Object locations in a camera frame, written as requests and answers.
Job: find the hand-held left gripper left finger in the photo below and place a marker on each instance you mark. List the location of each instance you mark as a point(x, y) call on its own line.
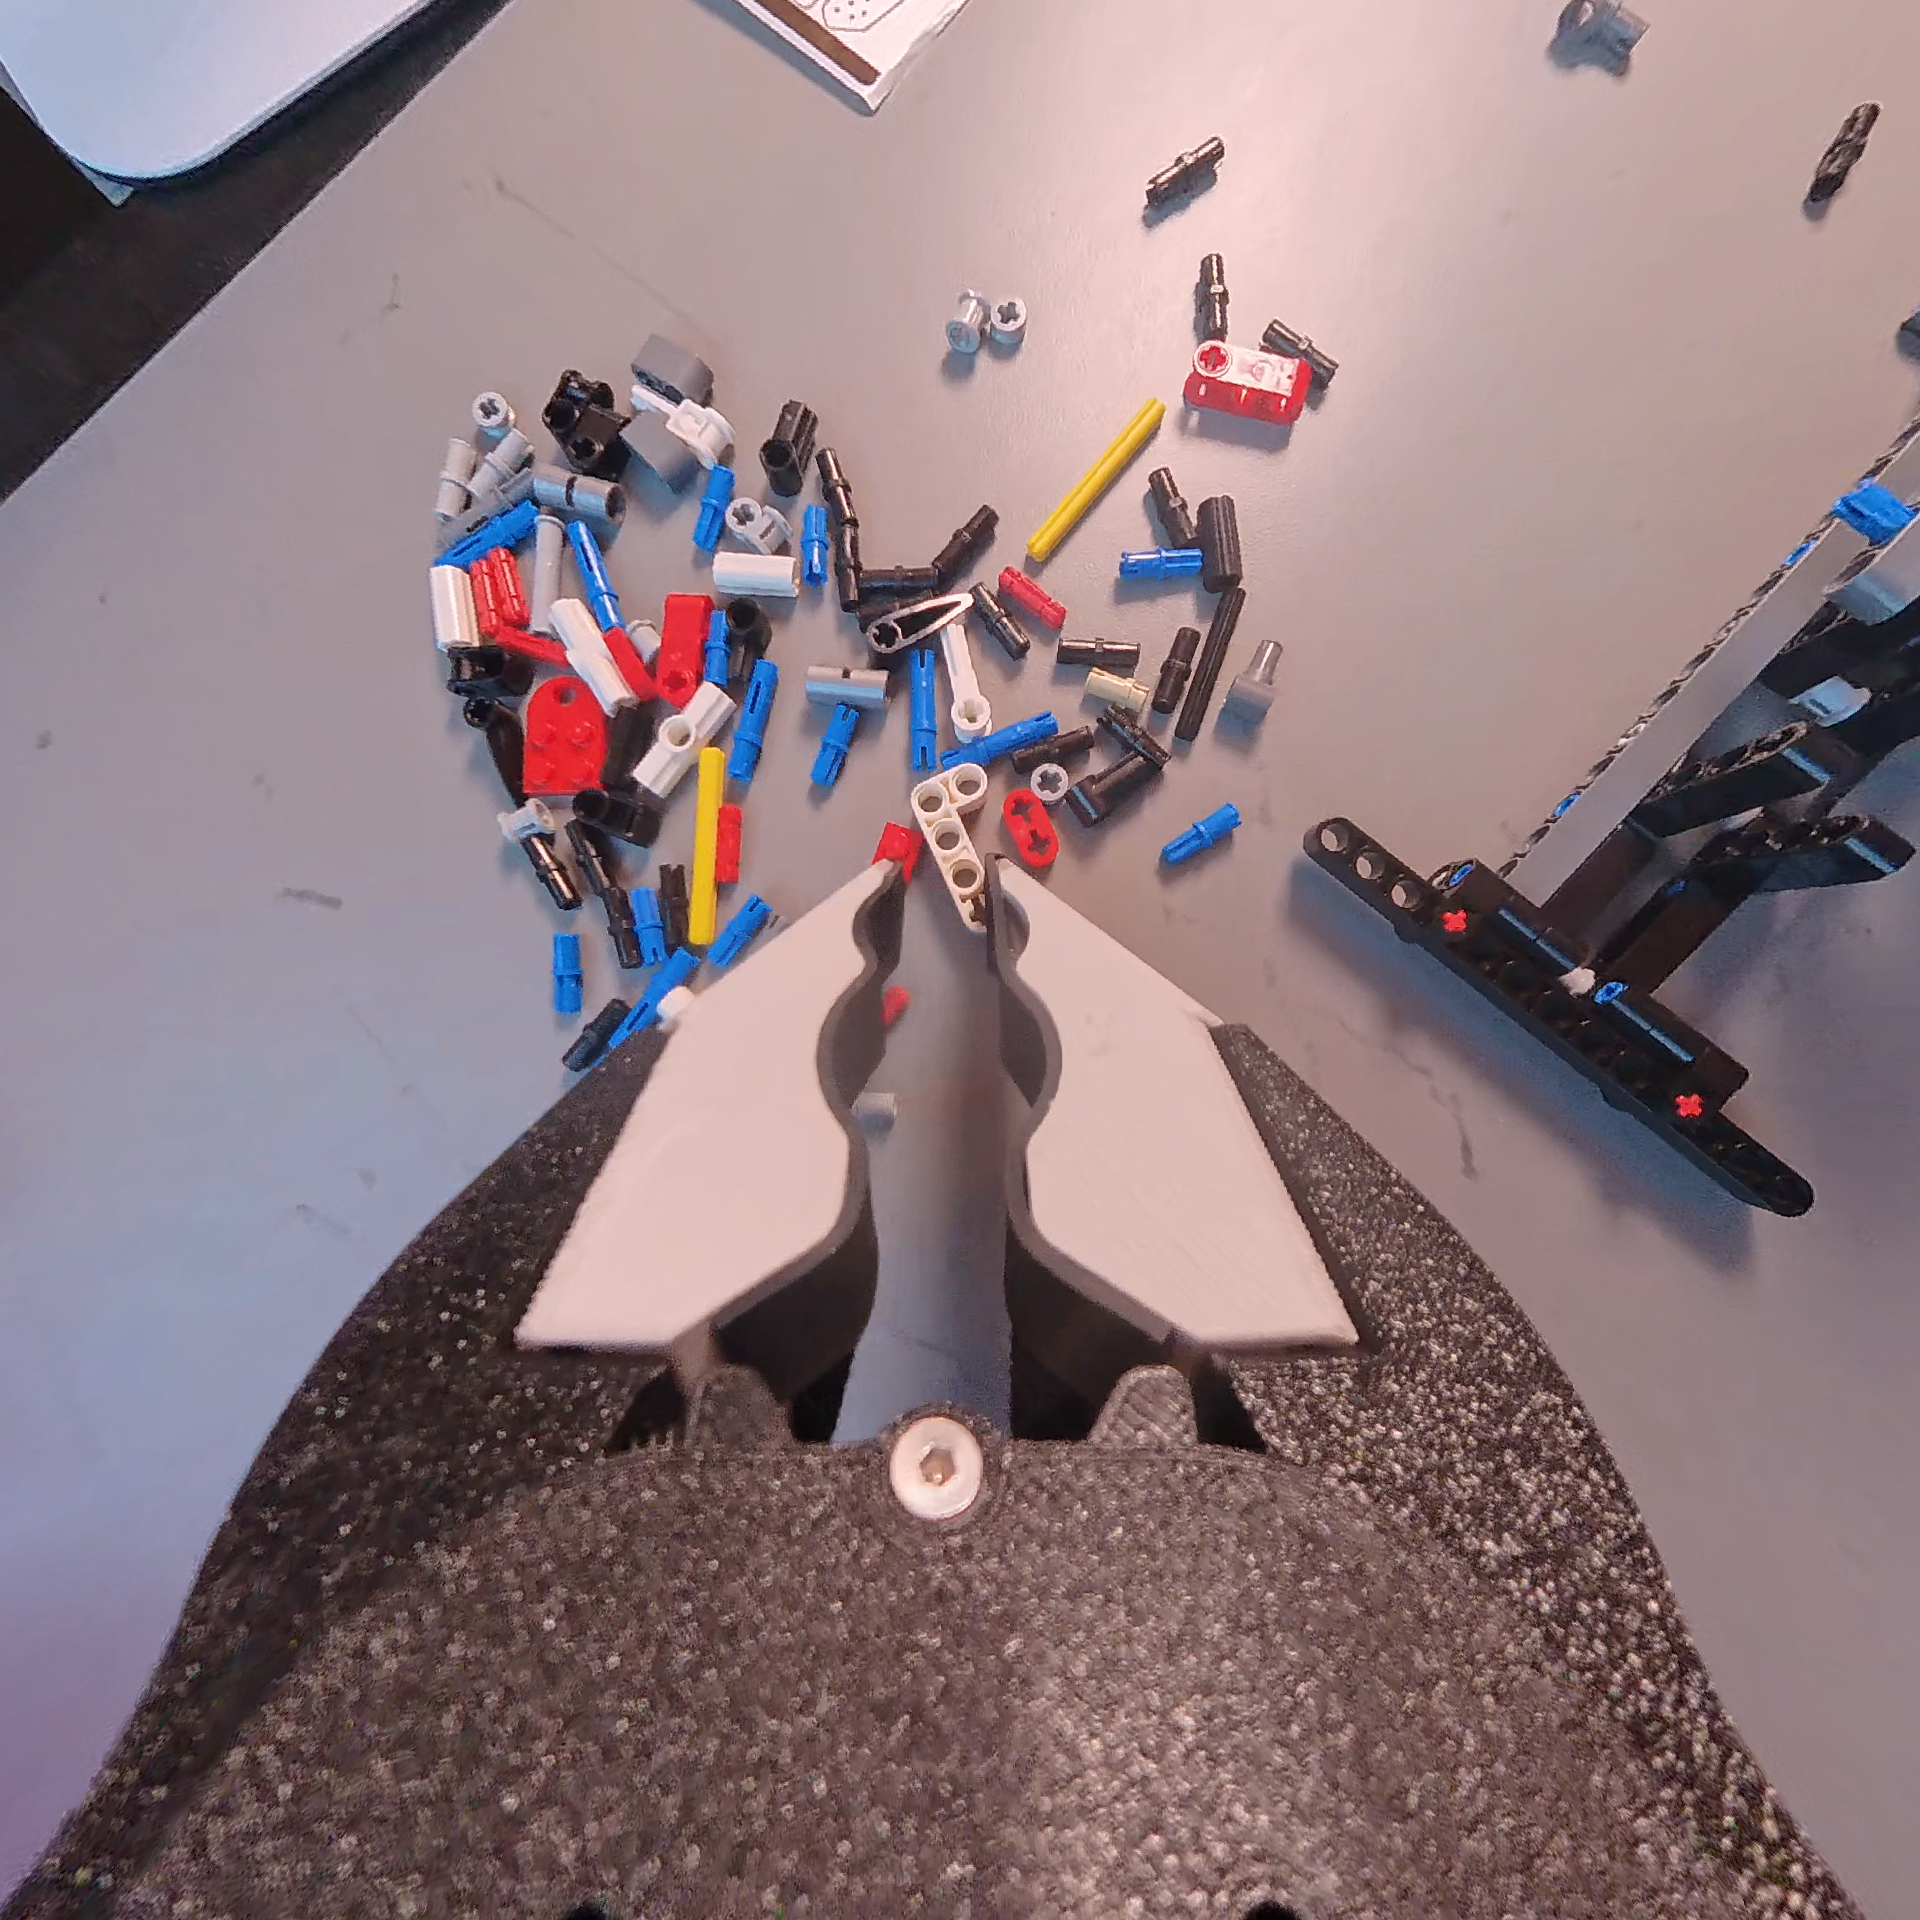
point(723, 1168)

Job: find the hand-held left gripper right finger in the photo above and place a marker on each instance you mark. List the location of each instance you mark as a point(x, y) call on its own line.
point(1169, 1183)

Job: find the white angled brick beam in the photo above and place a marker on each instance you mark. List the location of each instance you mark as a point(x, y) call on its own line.
point(955, 829)

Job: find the white spotted brick truck model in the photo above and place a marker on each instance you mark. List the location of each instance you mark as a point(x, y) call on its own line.
point(1575, 992)

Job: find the pile of small brick parts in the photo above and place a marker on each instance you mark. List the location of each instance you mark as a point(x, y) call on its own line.
point(676, 648)

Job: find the grey desk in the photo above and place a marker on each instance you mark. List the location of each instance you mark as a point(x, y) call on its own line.
point(1502, 448)

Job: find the light grey brick connector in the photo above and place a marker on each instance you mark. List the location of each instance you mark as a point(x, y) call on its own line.
point(990, 322)

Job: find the black connector pin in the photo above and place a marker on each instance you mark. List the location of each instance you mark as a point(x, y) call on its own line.
point(1181, 173)
point(1842, 152)

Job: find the white printed sticker sheet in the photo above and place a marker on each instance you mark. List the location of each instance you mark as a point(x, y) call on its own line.
point(857, 37)

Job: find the white book stand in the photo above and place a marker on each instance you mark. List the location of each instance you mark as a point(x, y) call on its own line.
point(180, 76)

